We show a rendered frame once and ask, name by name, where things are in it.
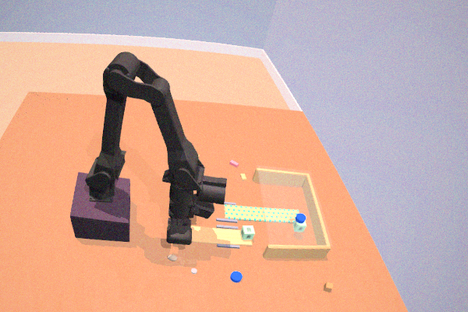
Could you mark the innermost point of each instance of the blue round disc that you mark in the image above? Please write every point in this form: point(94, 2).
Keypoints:
point(300, 218)
point(236, 276)

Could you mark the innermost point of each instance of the small tan cube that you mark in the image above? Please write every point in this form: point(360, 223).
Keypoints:
point(328, 287)

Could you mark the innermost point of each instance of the pink flat strip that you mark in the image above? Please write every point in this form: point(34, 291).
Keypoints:
point(233, 163)

